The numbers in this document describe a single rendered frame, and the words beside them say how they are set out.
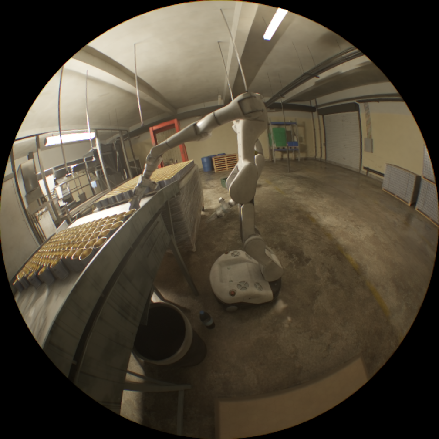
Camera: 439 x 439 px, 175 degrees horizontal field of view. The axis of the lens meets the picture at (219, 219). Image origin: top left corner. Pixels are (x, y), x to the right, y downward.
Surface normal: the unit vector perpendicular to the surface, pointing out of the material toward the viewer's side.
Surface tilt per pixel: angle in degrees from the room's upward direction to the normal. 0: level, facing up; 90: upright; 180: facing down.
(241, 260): 73
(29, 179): 90
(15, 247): 90
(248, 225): 90
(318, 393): 0
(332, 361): 0
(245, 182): 89
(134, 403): 0
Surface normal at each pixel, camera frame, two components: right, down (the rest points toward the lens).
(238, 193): 0.00, 0.45
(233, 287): -0.17, -0.86
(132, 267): 0.99, -0.15
